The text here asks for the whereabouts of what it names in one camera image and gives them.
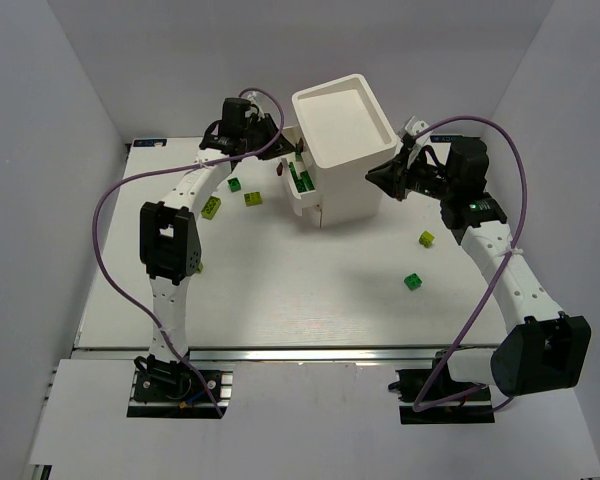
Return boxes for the green 2x4 lego brick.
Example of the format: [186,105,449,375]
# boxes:
[288,161,302,190]

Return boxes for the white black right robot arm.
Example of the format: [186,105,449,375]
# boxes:
[366,136,591,397]

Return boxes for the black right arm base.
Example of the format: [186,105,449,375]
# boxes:
[392,367,496,426]

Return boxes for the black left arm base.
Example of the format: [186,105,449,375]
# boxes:
[126,355,232,420]

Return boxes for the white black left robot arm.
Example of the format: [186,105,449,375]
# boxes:
[140,88,292,363]

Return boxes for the blue right corner label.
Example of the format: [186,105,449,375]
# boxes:
[429,135,461,144]

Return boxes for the blue corner label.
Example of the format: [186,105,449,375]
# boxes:
[132,138,167,148]
[429,135,461,144]

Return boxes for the dark green 2x2 lego brick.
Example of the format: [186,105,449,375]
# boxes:
[227,178,241,192]

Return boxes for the lime 2x2 lego brick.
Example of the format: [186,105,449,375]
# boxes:
[244,191,262,207]

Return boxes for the white drawer cabinet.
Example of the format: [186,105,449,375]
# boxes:
[288,74,398,228]

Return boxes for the lime 2x4 lego brick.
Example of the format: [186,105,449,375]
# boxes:
[201,196,221,220]

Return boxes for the blue left corner label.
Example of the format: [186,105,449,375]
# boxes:
[132,138,167,148]

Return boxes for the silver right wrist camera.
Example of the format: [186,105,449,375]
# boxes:
[400,116,429,138]

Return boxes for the aluminium table frame rail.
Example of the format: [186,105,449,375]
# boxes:
[467,137,549,364]

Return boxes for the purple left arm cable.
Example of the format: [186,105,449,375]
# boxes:
[93,88,287,419]

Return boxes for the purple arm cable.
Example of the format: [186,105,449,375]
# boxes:
[93,88,287,419]
[412,115,526,414]

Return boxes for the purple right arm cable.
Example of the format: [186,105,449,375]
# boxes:
[412,115,526,414]

